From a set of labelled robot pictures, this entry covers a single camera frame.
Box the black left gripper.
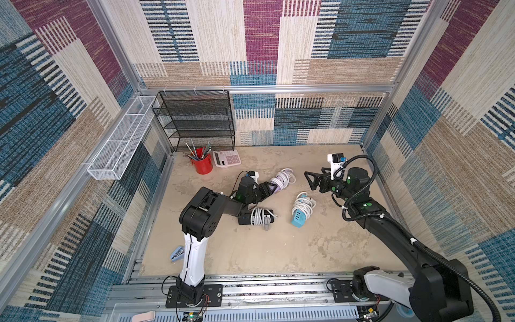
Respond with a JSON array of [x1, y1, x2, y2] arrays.
[[247, 183, 279, 207]]

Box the white power strip cord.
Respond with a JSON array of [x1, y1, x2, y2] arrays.
[[268, 168, 296, 194]]

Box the purple power strip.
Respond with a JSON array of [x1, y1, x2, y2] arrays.
[[270, 170, 291, 194]]

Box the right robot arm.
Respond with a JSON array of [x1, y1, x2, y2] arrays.
[[304, 162, 481, 321]]

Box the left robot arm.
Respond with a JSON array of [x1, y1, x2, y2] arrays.
[[165, 175, 278, 309]]

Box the black power strip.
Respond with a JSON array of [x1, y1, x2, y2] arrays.
[[237, 207, 276, 230]]

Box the teal power strip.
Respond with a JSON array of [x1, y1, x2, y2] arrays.
[[291, 192, 317, 228]]

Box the pink white calculator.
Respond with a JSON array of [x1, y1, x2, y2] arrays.
[[212, 150, 241, 169]]

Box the red metal pencil cup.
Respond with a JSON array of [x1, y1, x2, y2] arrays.
[[190, 154, 213, 174]]

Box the pencils in red cup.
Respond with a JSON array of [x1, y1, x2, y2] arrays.
[[186, 142, 211, 161]]

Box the blue stapler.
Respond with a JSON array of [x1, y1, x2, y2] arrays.
[[170, 246, 185, 262]]

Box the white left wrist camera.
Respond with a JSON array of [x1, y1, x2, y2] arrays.
[[246, 170, 259, 183]]

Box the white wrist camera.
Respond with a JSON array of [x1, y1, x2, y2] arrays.
[[327, 153, 347, 180], [246, 170, 259, 183]]

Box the white cord on teal strip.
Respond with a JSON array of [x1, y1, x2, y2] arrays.
[[291, 191, 317, 221]]

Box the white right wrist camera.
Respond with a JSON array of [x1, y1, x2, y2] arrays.
[[327, 153, 347, 180]]

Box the black wire mesh shelf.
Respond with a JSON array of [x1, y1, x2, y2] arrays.
[[152, 90, 236, 152]]

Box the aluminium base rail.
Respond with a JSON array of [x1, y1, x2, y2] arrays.
[[101, 272, 375, 321]]

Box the white wire mesh basket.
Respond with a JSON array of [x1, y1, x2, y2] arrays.
[[88, 96, 156, 181]]

